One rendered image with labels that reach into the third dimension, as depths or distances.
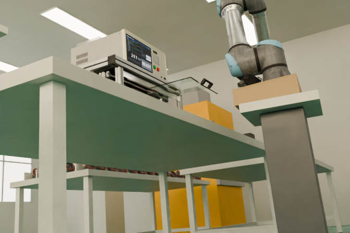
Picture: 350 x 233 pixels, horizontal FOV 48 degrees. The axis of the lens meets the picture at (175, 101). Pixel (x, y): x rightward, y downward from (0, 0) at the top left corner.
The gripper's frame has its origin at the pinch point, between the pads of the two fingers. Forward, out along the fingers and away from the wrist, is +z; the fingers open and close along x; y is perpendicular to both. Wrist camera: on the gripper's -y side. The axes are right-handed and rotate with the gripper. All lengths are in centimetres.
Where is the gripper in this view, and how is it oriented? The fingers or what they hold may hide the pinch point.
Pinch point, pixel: (246, 72)
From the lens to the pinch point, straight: 198.3
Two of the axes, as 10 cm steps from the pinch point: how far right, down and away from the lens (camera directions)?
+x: -5.9, 8.1, -0.4
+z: -1.9, -1.8, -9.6
